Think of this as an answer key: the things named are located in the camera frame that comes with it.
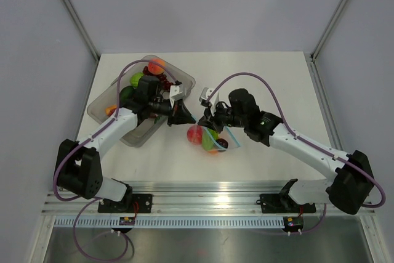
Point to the peach fruit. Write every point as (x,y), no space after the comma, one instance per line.
(156,66)

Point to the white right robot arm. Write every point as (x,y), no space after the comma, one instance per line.
(347,177)

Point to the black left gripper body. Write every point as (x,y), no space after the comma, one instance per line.
(159,107)

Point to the dark purple plum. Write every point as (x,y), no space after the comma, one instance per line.
(222,143)

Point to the orange carrot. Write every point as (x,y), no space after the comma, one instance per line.
(110,110)

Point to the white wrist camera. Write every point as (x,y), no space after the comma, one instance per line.
(209,98)
(177,92)

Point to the clear zip top bag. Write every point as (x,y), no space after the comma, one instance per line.
(226,134)

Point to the red apple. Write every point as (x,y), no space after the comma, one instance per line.
(195,134)

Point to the white slotted cable duct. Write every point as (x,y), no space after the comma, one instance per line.
(172,222)

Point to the aluminium mounting rail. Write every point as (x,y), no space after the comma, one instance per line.
(186,198)

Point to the clear plastic food bin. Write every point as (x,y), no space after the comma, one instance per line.
(137,137)

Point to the right aluminium frame post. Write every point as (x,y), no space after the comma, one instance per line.
(329,28)

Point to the aluminium frame post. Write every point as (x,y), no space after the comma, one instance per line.
(77,22)
(329,28)

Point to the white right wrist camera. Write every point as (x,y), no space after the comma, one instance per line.
(209,98)

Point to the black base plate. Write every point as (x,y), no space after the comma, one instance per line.
(137,202)
(275,203)

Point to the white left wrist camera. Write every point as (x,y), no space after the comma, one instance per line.
(177,92)

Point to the green lime fruit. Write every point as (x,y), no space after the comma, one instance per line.
(209,139)

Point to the purple grape bunch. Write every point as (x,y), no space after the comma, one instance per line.
(166,84)

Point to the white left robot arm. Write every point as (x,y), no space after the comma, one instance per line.
(78,167)

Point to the green avocado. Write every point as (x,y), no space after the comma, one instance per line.
(125,94)

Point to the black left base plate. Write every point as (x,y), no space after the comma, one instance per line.
(137,202)

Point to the left aluminium frame post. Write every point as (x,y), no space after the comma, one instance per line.
(77,22)

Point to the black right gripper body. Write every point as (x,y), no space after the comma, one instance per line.
(229,117)

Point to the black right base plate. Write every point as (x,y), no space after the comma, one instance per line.
(275,203)

